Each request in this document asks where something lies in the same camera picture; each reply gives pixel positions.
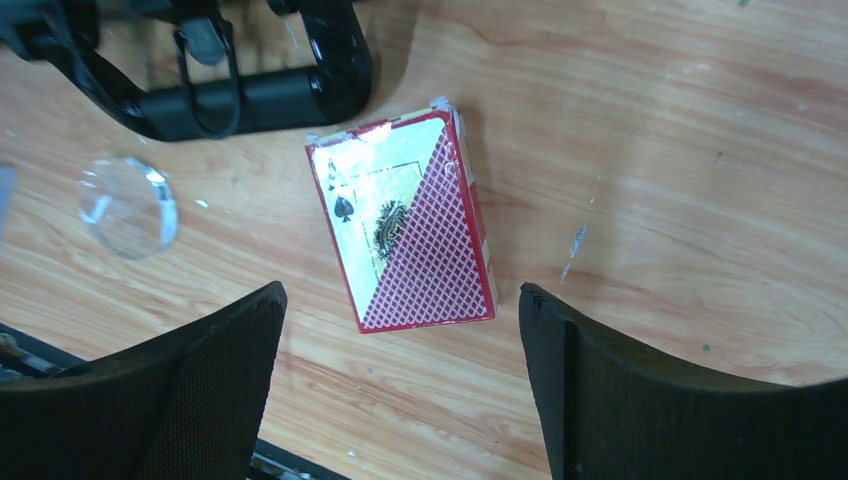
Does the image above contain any triangular all in marker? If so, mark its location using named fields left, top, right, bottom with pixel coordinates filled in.
left=0, top=164, right=18, bottom=239

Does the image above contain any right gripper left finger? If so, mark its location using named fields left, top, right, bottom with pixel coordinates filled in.
left=1, top=281, right=287, bottom=479

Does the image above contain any black poker set case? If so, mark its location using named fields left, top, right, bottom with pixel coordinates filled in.
left=1, top=1, right=374, bottom=142

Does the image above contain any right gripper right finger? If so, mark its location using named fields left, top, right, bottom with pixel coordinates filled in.
left=519, top=283, right=847, bottom=479

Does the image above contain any clear acrylic dealer button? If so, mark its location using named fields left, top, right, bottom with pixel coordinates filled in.
left=78, top=157, right=179, bottom=260

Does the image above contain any red playing card box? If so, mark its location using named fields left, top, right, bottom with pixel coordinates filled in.
left=305, top=97, right=497, bottom=334

